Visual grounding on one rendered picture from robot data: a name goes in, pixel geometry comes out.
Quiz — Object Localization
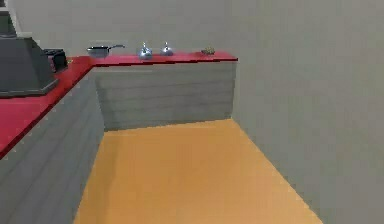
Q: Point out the grey cabinet with red worktop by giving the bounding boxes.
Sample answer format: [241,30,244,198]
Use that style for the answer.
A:
[0,50,239,224]

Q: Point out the silver kettle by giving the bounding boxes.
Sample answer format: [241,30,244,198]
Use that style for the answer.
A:
[137,42,154,61]
[159,41,175,57]

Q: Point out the dark grey frying pan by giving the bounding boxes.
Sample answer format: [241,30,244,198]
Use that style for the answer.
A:
[87,44,126,58]

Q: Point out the black toaster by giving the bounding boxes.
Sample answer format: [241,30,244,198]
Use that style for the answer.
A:
[43,48,69,73]

